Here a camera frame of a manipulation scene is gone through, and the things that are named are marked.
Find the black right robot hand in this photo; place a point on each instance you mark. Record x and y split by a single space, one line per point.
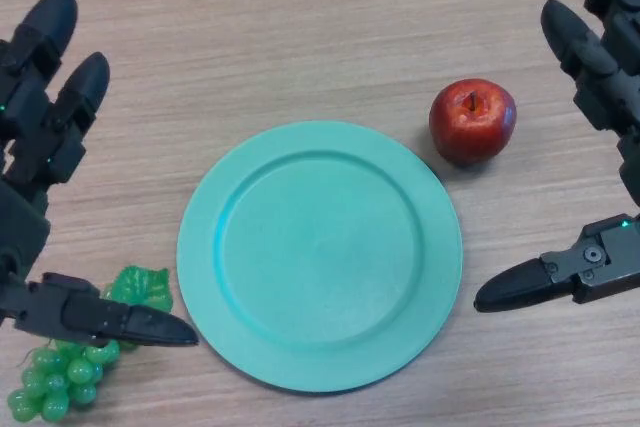
610 72

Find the green plastic grape bunch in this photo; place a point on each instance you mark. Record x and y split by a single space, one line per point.
80 372

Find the red apple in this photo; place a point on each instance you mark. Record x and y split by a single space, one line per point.
470 132

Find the green round plate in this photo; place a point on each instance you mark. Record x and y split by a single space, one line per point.
320 257

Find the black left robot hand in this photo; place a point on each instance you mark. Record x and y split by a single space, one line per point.
30 112

